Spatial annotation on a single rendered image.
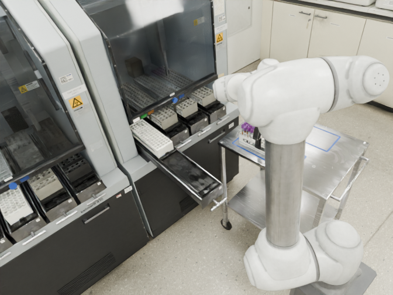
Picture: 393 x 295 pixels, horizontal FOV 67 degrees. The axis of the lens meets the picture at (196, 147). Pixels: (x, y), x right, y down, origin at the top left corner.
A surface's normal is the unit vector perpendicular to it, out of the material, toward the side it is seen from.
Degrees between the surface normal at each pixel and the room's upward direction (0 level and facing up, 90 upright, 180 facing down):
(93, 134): 90
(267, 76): 18
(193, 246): 0
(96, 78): 90
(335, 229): 6
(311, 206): 0
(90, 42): 90
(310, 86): 54
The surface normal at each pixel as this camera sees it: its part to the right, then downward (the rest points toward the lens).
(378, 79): 0.27, 0.18
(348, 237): 0.00, -0.76
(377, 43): -0.78, 0.47
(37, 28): 0.23, -0.42
